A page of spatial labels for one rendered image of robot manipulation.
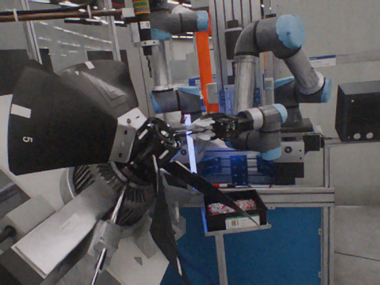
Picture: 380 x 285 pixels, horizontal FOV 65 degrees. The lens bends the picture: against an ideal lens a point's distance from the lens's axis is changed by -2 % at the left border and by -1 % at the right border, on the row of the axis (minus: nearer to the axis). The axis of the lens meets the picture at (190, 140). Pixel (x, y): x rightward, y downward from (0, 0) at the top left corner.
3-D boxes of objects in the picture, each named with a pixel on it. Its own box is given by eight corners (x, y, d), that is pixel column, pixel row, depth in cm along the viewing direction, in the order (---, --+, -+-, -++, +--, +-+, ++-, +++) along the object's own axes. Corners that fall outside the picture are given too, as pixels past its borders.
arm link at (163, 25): (182, 37, 111) (178, 6, 108) (152, 41, 109) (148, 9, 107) (180, 39, 118) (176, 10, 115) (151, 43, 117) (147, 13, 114)
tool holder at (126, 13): (129, 47, 76) (123, 6, 74) (124, 49, 83) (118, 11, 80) (162, 43, 79) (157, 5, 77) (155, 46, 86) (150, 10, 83)
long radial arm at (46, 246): (77, 203, 78) (101, 176, 74) (97, 222, 79) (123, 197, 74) (-21, 281, 51) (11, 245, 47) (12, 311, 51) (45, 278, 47)
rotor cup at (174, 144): (144, 194, 75) (178, 161, 70) (103, 153, 74) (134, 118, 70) (162, 172, 88) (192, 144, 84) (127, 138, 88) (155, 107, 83)
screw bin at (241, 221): (206, 234, 104) (204, 216, 102) (203, 211, 120) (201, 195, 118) (268, 226, 104) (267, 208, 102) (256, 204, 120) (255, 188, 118)
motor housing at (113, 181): (114, 248, 76) (145, 220, 72) (49, 186, 76) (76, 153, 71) (146, 205, 98) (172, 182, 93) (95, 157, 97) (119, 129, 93)
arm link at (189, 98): (203, 110, 157) (201, 84, 154) (178, 114, 156) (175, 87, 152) (199, 107, 169) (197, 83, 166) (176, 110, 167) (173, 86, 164)
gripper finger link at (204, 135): (193, 138, 91) (219, 131, 94) (185, 133, 96) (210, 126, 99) (194, 148, 92) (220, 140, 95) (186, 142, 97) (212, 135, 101)
